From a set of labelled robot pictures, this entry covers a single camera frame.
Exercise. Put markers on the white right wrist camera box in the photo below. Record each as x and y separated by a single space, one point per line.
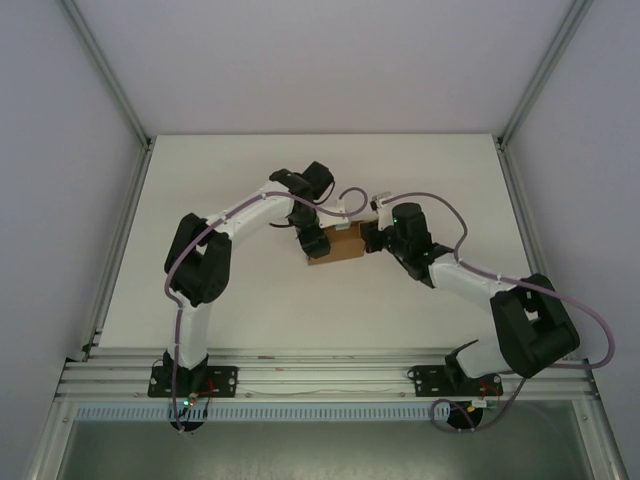
384 212

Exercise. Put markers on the brown cardboard box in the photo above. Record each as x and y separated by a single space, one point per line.
345 245

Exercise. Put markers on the small circuit board with LED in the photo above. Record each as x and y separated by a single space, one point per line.
189 401
487 402

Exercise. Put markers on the aluminium mounting rail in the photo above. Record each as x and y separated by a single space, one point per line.
325 372

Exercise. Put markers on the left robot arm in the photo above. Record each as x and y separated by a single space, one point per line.
200 255

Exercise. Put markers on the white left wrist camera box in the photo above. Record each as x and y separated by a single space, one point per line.
336 216

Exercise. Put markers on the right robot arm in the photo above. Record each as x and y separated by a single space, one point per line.
535 325

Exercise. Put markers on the aluminium frame post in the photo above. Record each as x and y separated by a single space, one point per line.
542 75
107 75

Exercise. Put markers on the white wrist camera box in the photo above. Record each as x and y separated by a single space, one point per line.
384 212
336 216

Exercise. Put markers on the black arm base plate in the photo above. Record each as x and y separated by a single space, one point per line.
425 380
225 380

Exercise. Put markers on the aluminium table side rail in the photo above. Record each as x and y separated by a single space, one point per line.
525 220
127 220

